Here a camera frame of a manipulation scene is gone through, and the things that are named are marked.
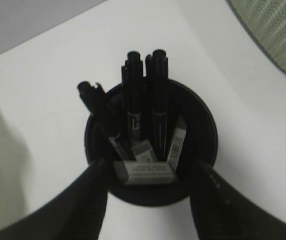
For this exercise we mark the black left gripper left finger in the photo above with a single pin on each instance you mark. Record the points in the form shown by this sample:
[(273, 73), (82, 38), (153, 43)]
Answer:
[(76, 213)]

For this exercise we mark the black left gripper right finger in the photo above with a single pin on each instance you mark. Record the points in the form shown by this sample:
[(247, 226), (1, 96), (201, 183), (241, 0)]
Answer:
[(220, 212)]

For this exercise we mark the grey white eraser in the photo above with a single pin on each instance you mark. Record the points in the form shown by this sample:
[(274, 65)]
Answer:
[(144, 173), (144, 152), (178, 137)]

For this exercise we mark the black marker pen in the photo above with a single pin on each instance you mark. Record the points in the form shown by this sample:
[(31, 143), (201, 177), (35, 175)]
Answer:
[(96, 101), (132, 76), (157, 79)]

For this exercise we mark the black mesh pen holder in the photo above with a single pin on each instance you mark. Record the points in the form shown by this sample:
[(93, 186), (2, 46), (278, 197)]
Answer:
[(201, 141)]

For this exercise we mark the pale green wavy plate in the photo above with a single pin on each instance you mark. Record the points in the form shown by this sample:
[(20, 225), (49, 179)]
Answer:
[(14, 155)]

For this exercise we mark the pale green woven basket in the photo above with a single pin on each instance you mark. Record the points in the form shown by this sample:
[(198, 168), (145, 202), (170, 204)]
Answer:
[(265, 22)]

